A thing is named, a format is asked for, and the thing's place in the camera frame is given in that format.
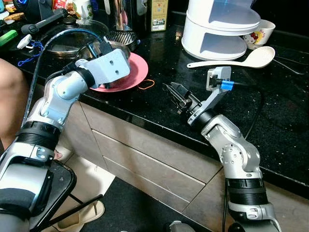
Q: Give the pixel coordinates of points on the orange rubber band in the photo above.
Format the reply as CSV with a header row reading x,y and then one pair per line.
x,y
153,83

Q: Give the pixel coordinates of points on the green plastic lighter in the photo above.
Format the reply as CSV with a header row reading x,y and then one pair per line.
x,y
7,38

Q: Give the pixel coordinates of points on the grey robot foot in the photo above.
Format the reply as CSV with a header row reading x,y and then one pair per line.
x,y
181,227

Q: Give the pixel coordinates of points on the red yellow snack packet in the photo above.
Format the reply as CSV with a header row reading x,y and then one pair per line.
x,y
65,5

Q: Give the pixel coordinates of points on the black chair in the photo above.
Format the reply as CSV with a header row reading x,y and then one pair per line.
x,y
63,179

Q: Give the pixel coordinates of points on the black slotted spatula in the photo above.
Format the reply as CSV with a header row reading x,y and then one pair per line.
x,y
123,37

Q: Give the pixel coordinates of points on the pink round plate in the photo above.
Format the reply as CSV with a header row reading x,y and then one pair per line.
x,y
137,72

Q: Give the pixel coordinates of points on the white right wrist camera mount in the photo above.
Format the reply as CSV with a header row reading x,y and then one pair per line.
x,y
215,77

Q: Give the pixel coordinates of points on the brown pastry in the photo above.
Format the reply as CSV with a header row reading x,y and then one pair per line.
x,y
14,17

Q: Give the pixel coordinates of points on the glass pot lid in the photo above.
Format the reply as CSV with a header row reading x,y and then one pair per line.
x,y
63,41

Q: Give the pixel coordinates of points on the beige slipper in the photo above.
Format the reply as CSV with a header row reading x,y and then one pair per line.
x,y
87,215

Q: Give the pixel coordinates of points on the black steel kitchen appliance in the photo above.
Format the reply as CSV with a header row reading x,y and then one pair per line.
x,y
120,17

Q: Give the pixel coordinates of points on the white rice spoon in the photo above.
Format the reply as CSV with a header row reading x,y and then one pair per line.
x,y
258,57

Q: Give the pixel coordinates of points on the grey wood cabinet front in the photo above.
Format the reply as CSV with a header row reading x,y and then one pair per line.
x,y
154,164

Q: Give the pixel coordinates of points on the white tiered plastic container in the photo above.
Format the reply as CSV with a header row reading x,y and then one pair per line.
x,y
212,29

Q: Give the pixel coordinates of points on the white cartoon print cup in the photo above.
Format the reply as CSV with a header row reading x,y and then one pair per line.
x,y
260,36

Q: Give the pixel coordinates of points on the yellow tea box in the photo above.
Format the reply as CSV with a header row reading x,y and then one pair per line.
x,y
159,17

